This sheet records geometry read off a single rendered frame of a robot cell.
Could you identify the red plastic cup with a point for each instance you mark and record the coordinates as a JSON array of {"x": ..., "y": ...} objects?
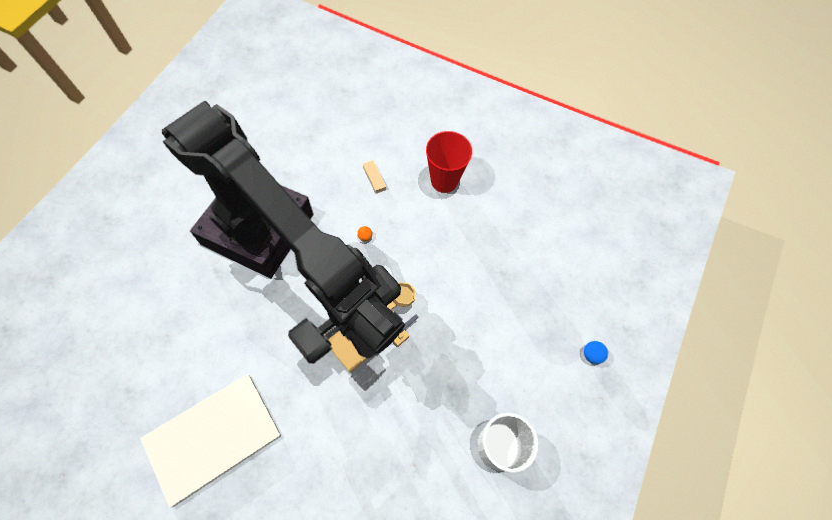
[{"x": 448, "y": 154}]

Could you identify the white mug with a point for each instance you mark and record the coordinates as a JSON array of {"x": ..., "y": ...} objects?
[{"x": 508, "y": 443}]

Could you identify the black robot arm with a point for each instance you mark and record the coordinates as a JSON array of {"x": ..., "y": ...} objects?
[{"x": 210, "y": 142}]

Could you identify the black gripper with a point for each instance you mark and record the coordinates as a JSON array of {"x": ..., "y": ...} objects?
[{"x": 312, "y": 342}]

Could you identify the orange ball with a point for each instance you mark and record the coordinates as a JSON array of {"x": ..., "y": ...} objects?
[{"x": 364, "y": 233}]

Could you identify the blue ball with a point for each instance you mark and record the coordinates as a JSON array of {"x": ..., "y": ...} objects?
[{"x": 595, "y": 352}]

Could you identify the cream flat rectangular panel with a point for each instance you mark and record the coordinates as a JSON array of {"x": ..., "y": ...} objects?
[{"x": 209, "y": 439}]

